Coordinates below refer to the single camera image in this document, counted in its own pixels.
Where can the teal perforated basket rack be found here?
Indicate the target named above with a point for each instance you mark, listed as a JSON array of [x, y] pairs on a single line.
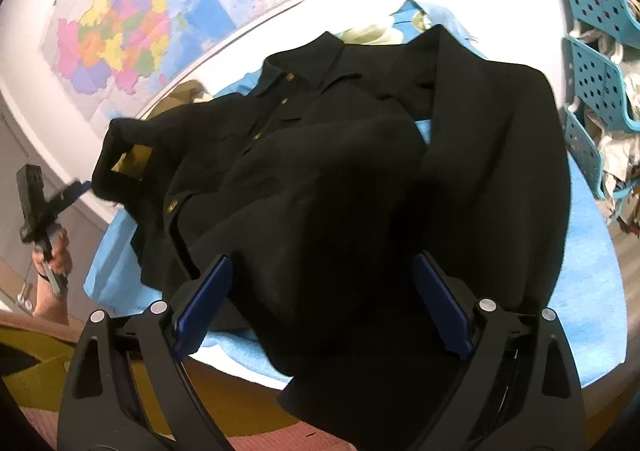
[[625, 166]]

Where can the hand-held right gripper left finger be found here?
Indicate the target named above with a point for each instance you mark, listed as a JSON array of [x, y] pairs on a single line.
[[207, 301]]

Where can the mustard yellow garment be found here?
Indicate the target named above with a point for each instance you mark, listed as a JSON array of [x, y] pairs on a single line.
[[177, 98]]

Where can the blue floral bed sheet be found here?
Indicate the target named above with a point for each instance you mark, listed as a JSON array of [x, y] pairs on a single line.
[[580, 291]]

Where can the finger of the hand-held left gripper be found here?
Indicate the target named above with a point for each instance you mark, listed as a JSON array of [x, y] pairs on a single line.
[[67, 196]]

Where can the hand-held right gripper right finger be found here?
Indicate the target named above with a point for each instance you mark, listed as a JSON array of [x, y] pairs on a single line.
[[445, 306]]

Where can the black button jacket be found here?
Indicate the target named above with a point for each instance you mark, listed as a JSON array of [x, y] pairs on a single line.
[[350, 171]]

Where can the person's left hand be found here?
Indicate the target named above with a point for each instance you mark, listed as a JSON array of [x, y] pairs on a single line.
[[56, 256]]

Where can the person's left forearm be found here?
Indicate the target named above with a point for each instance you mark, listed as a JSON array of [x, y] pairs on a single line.
[[50, 303]]

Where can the colourful wall map poster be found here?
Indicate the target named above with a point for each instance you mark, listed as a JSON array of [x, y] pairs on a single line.
[[135, 11]]

